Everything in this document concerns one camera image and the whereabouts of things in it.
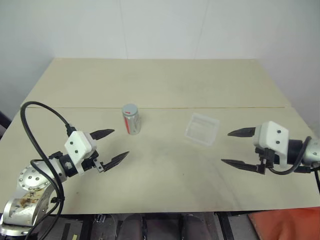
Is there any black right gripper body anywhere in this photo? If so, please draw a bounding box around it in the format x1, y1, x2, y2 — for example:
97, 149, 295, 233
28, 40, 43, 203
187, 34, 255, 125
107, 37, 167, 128
254, 147, 280, 175

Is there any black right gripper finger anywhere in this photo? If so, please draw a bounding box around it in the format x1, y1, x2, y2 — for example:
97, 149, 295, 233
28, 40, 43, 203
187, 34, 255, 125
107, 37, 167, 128
227, 126, 257, 139
220, 158, 261, 174

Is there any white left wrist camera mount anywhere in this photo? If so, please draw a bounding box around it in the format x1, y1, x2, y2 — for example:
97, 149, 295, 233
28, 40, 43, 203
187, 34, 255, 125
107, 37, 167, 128
64, 130, 99, 174

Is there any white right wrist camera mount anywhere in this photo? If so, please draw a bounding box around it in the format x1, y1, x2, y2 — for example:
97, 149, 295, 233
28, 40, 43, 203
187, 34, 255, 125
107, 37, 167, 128
252, 120, 290, 169

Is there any dark rounded shape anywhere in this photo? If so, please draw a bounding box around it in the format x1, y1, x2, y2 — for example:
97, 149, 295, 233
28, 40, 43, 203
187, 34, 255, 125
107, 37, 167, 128
118, 213, 144, 240
90, 213, 119, 240

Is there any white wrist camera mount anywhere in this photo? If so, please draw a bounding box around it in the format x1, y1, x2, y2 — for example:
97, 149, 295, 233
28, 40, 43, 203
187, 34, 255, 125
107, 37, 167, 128
64, 130, 99, 174
252, 120, 290, 169

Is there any dark furniture piece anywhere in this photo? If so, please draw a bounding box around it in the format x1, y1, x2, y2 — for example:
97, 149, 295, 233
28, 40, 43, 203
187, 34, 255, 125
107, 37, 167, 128
0, 109, 12, 141

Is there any clear plastic container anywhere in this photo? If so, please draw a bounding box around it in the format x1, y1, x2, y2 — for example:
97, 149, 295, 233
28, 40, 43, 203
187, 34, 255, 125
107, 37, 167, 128
183, 112, 221, 147

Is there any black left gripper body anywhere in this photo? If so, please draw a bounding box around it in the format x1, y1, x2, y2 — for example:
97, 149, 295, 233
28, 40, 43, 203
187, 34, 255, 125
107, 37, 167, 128
81, 149, 106, 174

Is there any silver and red can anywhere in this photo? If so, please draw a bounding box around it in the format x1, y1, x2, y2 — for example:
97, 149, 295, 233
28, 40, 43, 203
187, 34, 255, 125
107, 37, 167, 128
122, 111, 142, 136

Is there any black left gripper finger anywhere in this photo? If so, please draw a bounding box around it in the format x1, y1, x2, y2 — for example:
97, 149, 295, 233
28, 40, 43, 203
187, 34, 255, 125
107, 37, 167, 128
89, 128, 116, 141
102, 150, 131, 173

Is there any orange red sheet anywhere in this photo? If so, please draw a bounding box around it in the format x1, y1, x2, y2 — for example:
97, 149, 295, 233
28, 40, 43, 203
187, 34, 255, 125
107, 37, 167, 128
247, 206, 320, 240

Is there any black frame bar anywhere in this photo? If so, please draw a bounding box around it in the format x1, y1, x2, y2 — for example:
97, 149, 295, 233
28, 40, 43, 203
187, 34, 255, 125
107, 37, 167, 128
215, 211, 235, 240

